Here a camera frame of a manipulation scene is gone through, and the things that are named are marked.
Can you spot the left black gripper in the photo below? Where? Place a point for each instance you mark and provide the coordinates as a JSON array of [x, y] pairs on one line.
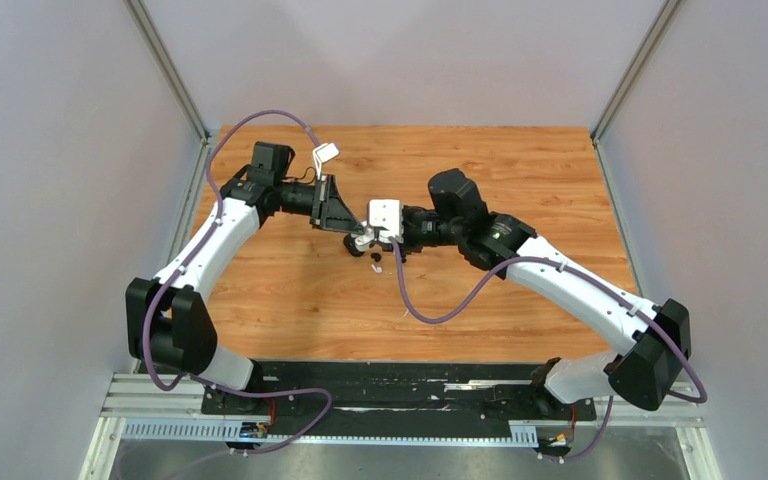
[[332, 213]]

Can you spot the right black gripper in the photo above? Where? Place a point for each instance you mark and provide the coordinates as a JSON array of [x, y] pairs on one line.
[[406, 245]]

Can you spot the white earbud charging case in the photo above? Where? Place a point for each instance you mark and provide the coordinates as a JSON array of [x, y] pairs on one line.
[[365, 241]]

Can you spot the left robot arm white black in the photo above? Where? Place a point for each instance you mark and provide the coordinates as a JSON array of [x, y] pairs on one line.
[[168, 323]]

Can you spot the black earbud charging case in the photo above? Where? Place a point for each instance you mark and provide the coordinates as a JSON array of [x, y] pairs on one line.
[[352, 248]]

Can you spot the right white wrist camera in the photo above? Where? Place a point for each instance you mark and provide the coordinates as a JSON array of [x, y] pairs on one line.
[[385, 219]]

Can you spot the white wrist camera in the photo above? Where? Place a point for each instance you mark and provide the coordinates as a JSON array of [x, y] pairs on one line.
[[385, 219], [322, 154]]

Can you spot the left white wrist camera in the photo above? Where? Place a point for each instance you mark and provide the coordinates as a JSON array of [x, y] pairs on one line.
[[322, 154]]

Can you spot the aluminium frame rail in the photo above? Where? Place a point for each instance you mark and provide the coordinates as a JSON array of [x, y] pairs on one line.
[[135, 409]]

